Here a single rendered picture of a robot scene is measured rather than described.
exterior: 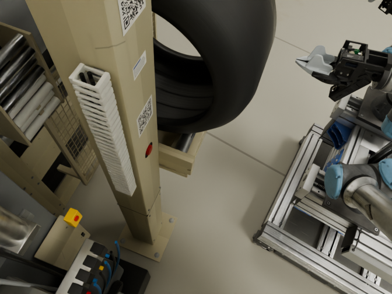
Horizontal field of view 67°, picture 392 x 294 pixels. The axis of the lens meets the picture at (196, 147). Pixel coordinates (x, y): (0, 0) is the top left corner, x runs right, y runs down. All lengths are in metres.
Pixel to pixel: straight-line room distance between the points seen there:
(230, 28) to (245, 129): 1.58
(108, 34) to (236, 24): 0.29
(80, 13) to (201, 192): 1.58
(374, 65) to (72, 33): 0.66
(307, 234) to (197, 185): 0.70
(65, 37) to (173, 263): 1.48
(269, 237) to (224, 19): 1.26
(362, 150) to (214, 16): 1.13
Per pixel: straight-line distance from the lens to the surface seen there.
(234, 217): 1.89
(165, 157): 0.96
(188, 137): 1.00
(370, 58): 0.84
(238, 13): 0.65
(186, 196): 1.89
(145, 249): 1.80
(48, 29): 0.51
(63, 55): 0.54
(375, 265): 1.40
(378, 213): 0.98
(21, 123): 1.02
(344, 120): 1.66
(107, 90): 0.49
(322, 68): 0.84
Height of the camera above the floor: 1.78
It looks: 61 degrees down
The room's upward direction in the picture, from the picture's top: 10 degrees clockwise
